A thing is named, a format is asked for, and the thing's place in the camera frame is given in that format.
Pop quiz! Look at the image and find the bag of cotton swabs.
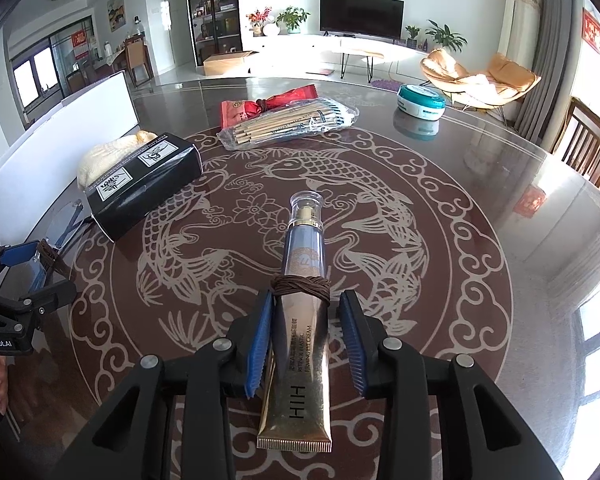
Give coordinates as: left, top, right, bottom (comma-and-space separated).
217, 97, 361, 152

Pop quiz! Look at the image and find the white standing air conditioner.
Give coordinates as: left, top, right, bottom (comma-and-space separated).
497, 0, 542, 68

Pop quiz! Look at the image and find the black cardboard box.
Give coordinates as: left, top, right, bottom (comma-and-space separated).
82, 132, 204, 242

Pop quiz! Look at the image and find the dark glass display cabinet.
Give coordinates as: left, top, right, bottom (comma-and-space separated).
185, 0, 244, 67

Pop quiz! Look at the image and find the white door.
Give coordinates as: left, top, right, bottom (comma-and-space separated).
162, 0, 188, 68

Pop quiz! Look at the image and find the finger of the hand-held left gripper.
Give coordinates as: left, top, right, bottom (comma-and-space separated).
0, 280, 77, 330
0, 241, 47, 283

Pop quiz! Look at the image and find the green potted plant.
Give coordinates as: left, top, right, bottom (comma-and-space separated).
276, 6, 311, 35

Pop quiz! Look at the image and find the red snack packet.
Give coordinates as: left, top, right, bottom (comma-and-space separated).
221, 85, 320, 131

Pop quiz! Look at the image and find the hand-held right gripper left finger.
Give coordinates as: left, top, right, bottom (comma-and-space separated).
55, 290, 277, 480

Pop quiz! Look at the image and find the black television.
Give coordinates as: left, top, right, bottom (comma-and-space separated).
320, 0, 406, 41

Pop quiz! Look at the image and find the wooden slatted chair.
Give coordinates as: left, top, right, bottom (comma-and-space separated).
550, 97, 600, 211

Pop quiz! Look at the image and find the grey curtain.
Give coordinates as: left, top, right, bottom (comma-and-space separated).
515, 0, 582, 133

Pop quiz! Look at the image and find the cream knitted work glove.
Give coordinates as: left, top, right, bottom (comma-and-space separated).
76, 131, 159, 192

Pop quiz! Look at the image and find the clear plastic piece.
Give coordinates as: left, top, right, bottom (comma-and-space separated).
44, 199, 97, 252

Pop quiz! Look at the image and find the red flower bouquet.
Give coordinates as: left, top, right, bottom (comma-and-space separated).
246, 7, 274, 36

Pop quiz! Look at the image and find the red wall decoration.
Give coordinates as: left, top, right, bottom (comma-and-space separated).
582, 8, 600, 55

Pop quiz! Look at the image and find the large white container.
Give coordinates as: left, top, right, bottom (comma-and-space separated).
0, 71, 142, 201

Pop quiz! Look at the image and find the teal and white round tin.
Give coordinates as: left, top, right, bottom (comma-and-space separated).
397, 83, 446, 122

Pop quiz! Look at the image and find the wooden dining chair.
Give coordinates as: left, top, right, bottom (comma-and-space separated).
125, 37, 154, 86

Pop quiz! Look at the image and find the framed wall painting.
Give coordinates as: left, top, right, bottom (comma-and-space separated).
106, 0, 126, 32

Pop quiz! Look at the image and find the white coffee table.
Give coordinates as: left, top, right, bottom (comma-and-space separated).
340, 50, 385, 83

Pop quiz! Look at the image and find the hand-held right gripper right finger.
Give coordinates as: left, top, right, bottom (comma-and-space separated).
337, 289, 563, 480

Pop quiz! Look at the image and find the gold cream tube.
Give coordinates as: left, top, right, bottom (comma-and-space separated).
256, 191, 334, 452

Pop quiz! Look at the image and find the orange lounge chair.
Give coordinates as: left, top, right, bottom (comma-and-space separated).
420, 49, 542, 111

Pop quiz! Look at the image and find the white television console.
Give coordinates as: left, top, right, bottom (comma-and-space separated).
250, 34, 431, 70

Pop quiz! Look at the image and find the large leafy potted plant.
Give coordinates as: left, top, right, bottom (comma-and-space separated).
425, 20, 469, 54

